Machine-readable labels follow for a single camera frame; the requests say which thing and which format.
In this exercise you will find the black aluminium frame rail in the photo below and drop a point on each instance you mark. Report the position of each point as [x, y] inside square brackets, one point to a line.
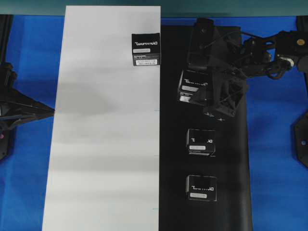
[6, 21]

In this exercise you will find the blue table cloth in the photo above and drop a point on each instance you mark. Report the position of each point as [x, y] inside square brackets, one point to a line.
[279, 182]

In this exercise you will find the black box on white base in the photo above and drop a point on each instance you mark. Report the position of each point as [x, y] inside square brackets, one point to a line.
[146, 49]

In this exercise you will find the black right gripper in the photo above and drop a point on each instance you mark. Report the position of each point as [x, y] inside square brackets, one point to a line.
[210, 47]

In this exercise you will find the black Dynamixel box front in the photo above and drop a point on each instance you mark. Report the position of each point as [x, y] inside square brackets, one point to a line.
[202, 188]

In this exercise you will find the white base sheet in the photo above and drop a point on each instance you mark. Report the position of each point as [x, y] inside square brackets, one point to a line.
[104, 161]

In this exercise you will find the black dynamixel box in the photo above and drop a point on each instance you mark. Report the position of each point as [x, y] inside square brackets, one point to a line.
[202, 188]
[190, 82]
[200, 142]

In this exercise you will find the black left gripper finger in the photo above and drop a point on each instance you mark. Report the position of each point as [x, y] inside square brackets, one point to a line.
[10, 98]
[11, 121]

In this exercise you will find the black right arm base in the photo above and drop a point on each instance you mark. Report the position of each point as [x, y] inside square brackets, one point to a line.
[299, 139]

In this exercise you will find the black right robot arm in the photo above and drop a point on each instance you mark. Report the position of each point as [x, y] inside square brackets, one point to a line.
[270, 56]

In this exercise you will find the black base mat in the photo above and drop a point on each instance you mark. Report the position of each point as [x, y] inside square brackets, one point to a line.
[230, 164]

